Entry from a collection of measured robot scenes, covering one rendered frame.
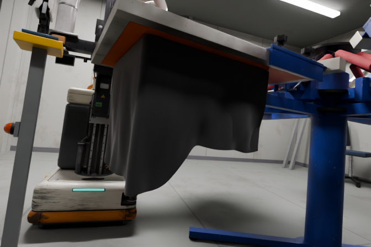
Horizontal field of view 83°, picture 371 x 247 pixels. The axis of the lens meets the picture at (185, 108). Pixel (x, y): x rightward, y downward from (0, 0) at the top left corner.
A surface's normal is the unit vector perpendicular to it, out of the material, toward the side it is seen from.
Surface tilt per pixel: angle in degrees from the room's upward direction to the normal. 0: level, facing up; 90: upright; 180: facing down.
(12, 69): 90
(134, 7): 90
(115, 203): 90
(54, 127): 90
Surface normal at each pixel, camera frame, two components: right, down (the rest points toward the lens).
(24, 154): 0.49, -0.01
